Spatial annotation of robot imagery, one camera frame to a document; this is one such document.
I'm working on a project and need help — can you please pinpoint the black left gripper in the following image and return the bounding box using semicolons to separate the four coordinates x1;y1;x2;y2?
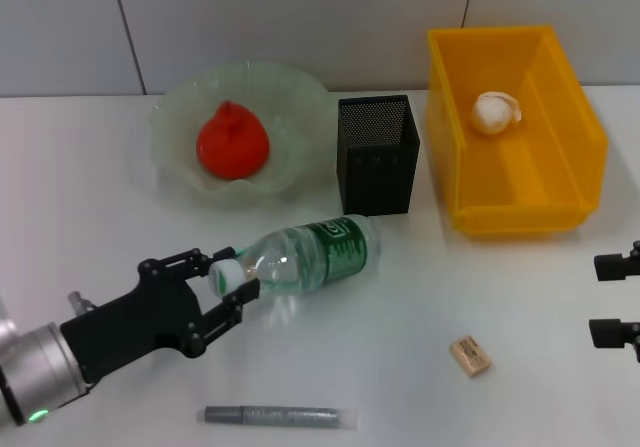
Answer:
59;246;261;386

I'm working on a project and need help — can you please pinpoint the clear green-label water bottle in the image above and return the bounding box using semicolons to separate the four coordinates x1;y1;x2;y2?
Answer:
208;214;382;298

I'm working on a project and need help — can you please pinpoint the orange fruit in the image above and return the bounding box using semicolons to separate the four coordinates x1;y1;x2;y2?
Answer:
195;100;272;182

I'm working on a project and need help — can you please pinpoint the white paper ball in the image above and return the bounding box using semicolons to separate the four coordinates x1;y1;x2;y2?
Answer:
470;90;525;136

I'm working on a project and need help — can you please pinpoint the beige eraser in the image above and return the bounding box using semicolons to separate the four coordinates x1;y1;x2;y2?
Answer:
449;334;494;379

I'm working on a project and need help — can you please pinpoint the silver marker pen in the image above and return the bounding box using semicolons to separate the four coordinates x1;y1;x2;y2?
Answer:
203;405;359;431

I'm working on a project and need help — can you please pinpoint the black mesh pen holder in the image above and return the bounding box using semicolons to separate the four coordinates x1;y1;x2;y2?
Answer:
336;94;423;217

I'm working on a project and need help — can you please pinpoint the green glass fruit plate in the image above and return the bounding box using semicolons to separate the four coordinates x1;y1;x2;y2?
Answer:
151;59;334;211

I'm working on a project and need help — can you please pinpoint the yellow plastic bin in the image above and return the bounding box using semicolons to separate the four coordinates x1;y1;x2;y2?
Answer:
426;25;610;241

